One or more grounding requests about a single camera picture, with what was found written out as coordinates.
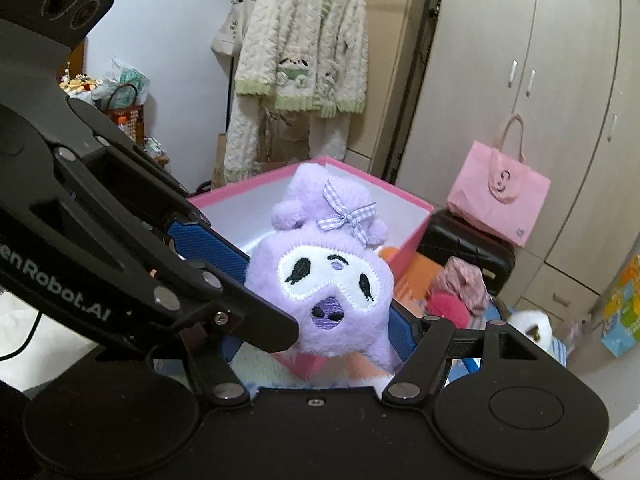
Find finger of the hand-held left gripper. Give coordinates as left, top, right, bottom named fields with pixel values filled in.
left=67, top=97, right=251, bottom=281
left=52, top=147, right=298, bottom=353

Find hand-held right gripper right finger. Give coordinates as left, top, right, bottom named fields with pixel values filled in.
left=382, top=302, right=548, bottom=403

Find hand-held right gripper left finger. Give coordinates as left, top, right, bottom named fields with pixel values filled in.
left=182, top=330, right=251, bottom=406

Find purple plush toy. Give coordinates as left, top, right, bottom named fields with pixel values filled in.
left=247, top=162, right=401, bottom=376

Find white round plush toy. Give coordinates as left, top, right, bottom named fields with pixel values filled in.
left=505, top=309, right=556, bottom=356

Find red fluffy plush ball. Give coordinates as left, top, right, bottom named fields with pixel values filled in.
left=427, top=290, right=473, bottom=328

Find patchwork table cloth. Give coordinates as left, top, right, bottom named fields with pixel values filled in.
left=150, top=252, right=571, bottom=393

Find pink floral cloth pouch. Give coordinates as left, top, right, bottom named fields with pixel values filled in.
left=440, top=256, right=491, bottom=313

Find brown paper bag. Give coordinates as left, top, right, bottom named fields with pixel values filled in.
left=260, top=107, right=312, bottom=171
left=212, top=132, right=232, bottom=188

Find black suitcase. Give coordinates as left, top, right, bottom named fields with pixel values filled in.
left=417, top=209, right=516, bottom=296

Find cream fleece pajama trousers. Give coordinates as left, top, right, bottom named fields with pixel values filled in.
left=223, top=97, right=351, bottom=183

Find woven basket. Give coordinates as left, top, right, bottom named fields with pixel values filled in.
left=103, top=82, right=147, bottom=142

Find blue wet wipes packet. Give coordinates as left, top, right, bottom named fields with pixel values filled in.
left=550, top=339, right=572, bottom=367

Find pink tote bag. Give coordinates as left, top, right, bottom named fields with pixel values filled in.
left=446, top=114, right=551, bottom=247

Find canvas tote bag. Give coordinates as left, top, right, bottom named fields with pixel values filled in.
left=210, top=0, right=257, bottom=57

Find cream fleece pajama jacket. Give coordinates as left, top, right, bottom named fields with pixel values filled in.
left=235, top=0, right=369, bottom=119

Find colourful gift bag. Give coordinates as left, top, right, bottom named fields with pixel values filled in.
left=601, top=255, right=640, bottom=358

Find beige wardrobe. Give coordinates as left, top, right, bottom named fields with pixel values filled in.
left=345, top=0, right=640, bottom=313

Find black cable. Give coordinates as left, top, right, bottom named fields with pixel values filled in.
left=0, top=305, right=43, bottom=361

